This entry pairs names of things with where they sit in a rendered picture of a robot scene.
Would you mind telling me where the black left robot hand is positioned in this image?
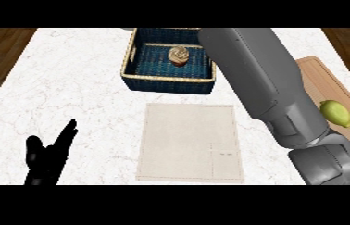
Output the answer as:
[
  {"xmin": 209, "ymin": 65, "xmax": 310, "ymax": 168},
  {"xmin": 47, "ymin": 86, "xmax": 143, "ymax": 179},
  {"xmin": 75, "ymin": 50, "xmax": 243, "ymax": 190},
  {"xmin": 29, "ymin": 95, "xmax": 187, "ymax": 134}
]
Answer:
[{"xmin": 23, "ymin": 119, "xmax": 79, "ymax": 186}]

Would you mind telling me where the beige cloth placemat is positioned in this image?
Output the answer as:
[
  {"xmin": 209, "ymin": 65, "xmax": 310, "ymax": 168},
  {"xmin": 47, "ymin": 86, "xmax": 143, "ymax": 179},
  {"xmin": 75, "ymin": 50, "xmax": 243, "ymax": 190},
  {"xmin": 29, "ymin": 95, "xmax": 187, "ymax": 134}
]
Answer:
[{"xmin": 134, "ymin": 103, "xmax": 246, "ymax": 184}]

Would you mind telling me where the blue wicker basket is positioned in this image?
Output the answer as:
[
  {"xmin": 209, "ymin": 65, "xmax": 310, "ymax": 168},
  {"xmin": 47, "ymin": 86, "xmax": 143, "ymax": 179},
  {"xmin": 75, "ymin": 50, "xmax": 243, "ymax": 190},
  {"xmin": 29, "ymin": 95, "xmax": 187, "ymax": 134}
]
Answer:
[{"xmin": 119, "ymin": 27, "xmax": 218, "ymax": 95}]

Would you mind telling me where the brown frosted cupcake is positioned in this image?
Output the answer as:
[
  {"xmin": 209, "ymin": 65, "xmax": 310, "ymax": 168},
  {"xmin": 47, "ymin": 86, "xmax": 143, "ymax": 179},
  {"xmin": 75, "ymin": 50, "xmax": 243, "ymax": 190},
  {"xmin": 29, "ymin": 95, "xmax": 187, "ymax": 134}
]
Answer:
[{"xmin": 166, "ymin": 45, "xmax": 192, "ymax": 68}]

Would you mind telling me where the yellow-green lemon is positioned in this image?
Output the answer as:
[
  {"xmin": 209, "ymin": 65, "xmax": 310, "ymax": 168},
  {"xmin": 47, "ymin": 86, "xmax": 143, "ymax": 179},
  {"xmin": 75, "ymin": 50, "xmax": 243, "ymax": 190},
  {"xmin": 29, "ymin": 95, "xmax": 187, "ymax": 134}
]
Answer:
[{"xmin": 319, "ymin": 99, "xmax": 350, "ymax": 129}]

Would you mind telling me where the wooden cutting board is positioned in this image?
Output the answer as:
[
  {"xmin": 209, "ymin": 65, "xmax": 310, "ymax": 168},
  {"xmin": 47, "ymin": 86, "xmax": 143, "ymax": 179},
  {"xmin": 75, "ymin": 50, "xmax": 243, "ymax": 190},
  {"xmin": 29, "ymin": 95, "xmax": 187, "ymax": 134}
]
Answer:
[{"xmin": 293, "ymin": 56, "xmax": 350, "ymax": 141}]

